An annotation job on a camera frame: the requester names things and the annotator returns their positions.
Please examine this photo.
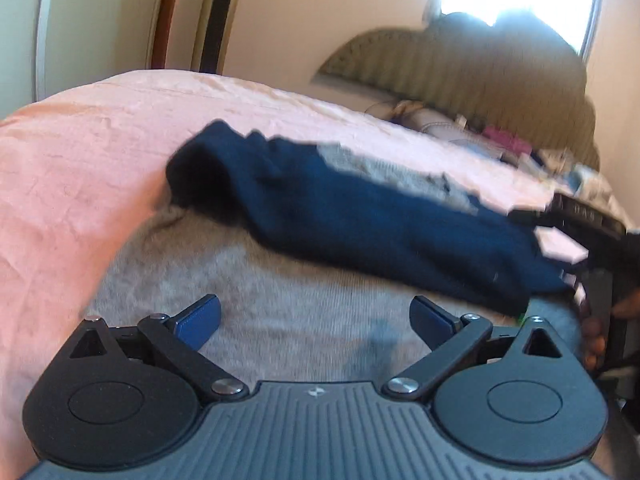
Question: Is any navy and grey small garment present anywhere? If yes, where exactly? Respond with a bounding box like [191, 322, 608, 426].
[89, 122, 573, 383]

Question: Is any pile of clothes at headboard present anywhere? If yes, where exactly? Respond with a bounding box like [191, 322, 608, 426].
[367, 101, 614, 209]

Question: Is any person's right hand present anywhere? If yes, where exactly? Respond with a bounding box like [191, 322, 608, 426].
[579, 284, 639, 372]

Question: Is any pink bed blanket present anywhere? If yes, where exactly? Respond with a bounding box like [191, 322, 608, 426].
[1, 70, 552, 479]

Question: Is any olive padded headboard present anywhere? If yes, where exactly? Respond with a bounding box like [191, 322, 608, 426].
[319, 13, 600, 169]

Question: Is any white wardrobe sliding door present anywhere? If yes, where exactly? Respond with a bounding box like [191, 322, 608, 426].
[1, 0, 160, 116]

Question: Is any gold tower fan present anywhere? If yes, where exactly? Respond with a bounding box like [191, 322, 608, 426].
[191, 0, 239, 75]

